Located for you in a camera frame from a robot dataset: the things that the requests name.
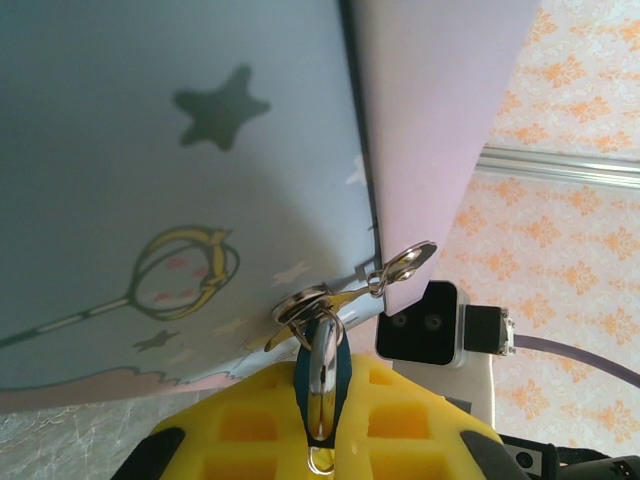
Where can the aluminium corner post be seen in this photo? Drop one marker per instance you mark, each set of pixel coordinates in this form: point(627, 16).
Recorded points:
point(560, 167)

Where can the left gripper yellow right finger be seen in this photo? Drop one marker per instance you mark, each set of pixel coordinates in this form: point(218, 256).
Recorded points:
point(400, 430)

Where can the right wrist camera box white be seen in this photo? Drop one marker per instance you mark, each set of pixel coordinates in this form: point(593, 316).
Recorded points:
point(415, 325)

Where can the cartoon print tin box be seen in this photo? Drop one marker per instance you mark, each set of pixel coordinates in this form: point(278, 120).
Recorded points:
point(175, 200)

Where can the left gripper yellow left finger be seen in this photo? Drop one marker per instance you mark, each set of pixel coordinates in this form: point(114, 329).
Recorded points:
point(240, 430)

